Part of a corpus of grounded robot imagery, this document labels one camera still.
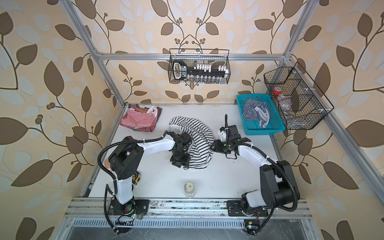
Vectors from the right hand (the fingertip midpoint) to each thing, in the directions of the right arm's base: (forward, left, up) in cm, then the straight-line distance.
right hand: (213, 147), depth 89 cm
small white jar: (-24, +14, +4) cm, 28 cm away
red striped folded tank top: (+27, +50, -3) cm, 57 cm away
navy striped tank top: (+32, -36, -3) cm, 48 cm away
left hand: (-8, +18, -5) cm, 20 cm away
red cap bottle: (+24, -39, +22) cm, 51 cm away
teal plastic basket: (+17, -45, -1) cm, 48 cm away
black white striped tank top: (+4, +7, -1) cm, 8 cm away
